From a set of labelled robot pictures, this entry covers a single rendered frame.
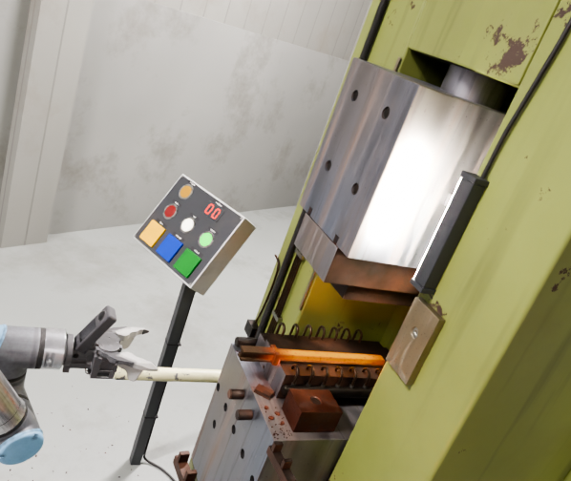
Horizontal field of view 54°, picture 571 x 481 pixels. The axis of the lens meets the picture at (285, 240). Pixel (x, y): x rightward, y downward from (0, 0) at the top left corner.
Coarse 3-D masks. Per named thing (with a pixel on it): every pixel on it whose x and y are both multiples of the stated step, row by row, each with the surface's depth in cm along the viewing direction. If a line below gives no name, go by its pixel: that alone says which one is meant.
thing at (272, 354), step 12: (252, 348) 145; (264, 348) 147; (276, 348) 148; (240, 360) 144; (252, 360) 145; (264, 360) 146; (276, 360) 147; (324, 360) 154; (336, 360) 156; (348, 360) 157; (360, 360) 159; (372, 360) 161; (384, 360) 163
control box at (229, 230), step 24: (168, 192) 193; (192, 192) 188; (192, 216) 185; (240, 216) 176; (192, 240) 180; (216, 240) 176; (240, 240) 179; (168, 264) 181; (216, 264) 177; (192, 288) 174
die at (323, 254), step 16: (304, 224) 146; (304, 240) 144; (320, 240) 137; (304, 256) 143; (320, 256) 136; (336, 256) 131; (320, 272) 135; (336, 272) 133; (352, 272) 135; (368, 272) 136; (384, 272) 138; (400, 272) 140; (384, 288) 141; (400, 288) 143
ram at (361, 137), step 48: (384, 96) 122; (432, 96) 114; (336, 144) 137; (384, 144) 119; (432, 144) 119; (480, 144) 124; (336, 192) 134; (384, 192) 121; (432, 192) 125; (336, 240) 132; (384, 240) 127
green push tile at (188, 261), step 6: (186, 252) 179; (192, 252) 178; (180, 258) 179; (186, 258) 178; (192, 258) 177; (198, 258) 176; (174, 264) 179; (180, 264) 178; (186, 264) 177; (192, 264) 176; (198, 264) 176; (180, 270) 177; (186, 270) 176; (192, 270) 175; (186, 276) 175
